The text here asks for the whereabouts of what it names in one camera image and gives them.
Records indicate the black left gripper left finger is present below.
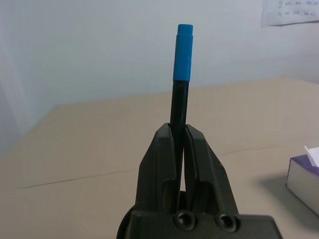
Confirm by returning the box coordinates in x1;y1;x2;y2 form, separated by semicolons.
132;122;180;215

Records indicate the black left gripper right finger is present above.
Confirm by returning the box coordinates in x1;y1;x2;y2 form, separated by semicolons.
184;124;240;216

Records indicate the black pen blue cap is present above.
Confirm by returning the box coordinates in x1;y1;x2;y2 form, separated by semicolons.
169;23;194;212

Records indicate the purple tissue pack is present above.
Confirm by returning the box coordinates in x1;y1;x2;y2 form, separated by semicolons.
286;145;319;217

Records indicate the white paper sheet on wall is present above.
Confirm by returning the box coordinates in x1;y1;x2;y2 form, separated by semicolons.
261;0;319;27

